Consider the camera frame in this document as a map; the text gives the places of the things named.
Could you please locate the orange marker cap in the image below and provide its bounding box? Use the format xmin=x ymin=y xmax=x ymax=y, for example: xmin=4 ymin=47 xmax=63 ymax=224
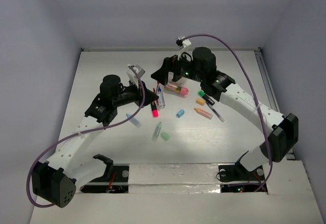
xmin=196 ymin=98 xmax=206 ymax=106

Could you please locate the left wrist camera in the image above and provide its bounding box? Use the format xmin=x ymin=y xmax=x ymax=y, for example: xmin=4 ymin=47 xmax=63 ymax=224
xmin=127 ymin=65 xmax=145 ymax=86

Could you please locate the green marker cap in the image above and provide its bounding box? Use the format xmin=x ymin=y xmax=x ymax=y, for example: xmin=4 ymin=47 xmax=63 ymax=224
xmin=161 ymin=132 xmax=170 ymax=141

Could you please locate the clear spray bottle blue cap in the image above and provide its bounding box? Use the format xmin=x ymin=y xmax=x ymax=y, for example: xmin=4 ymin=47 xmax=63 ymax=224
xmin=157 ymin=87 xmax=166 ymax=108

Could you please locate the dark red pen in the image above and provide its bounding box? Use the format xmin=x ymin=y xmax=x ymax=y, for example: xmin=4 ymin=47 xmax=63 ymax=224
xmin=152 ymin=88 xmax=161 ymax=110

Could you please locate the blue pastel highlighter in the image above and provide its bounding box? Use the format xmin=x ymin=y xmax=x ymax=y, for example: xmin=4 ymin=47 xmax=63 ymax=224
xmin=126 ymin=114 xmax=142 ymax=128

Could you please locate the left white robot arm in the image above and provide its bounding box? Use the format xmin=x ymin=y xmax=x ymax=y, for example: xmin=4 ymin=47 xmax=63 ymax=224
xmin=30 ymin=75 xmax=158 ymax=208

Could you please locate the dark blue pen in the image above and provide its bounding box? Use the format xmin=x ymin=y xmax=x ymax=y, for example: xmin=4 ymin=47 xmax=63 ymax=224
xmin=206 ymin=101 xmax=225 ymax=122

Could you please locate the pink capped pencil tube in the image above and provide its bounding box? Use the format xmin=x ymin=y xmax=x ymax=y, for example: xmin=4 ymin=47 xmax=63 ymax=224
xmin=164 ymin=82 xmax=189 ymax=97

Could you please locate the green black highlighter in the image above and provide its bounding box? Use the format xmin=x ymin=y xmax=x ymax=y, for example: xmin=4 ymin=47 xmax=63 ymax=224
xmin=198 ymin=90 xmax=215 ymax=105

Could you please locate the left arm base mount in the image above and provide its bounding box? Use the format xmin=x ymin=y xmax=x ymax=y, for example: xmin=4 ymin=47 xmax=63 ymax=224
xmin=81 ymin=165 xmax=129 ymax=193

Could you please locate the orange pastel highlighter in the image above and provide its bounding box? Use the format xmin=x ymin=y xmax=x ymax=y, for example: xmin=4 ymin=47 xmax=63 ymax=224
xmin=194 ymin=108 xmax=213 ymax=120

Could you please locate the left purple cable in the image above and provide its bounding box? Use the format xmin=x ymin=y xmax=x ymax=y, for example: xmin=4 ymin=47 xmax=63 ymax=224
xmin=26 ymin=65 xmax=146 ymax=208

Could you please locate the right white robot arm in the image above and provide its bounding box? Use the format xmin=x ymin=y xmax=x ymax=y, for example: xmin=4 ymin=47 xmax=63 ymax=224
xmin=151 ymin=47 xmax=299 ymax=179

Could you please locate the pink black highlighter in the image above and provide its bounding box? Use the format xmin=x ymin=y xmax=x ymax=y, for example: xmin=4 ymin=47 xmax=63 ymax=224
xmin=150 ymin=102 xmax=159 ymax=118

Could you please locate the blue marker cap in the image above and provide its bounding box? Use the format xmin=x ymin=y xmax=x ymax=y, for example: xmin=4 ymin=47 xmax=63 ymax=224
xmin=176 ymin=109 xmax=185 ymax=118

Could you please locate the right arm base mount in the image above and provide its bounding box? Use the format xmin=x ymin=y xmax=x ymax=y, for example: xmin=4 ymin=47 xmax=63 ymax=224
xmin=215 ymin=164 xmax=267 ymax=193

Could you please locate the green pastel highlighter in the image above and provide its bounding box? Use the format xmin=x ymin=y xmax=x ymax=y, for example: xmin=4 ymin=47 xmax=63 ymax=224
xmin=152 ymin=122 xmax=162 ymax=142

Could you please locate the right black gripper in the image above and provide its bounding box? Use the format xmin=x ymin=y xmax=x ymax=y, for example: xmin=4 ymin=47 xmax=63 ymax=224
xmin=150 ymin=49 xmax=205 ymax=86

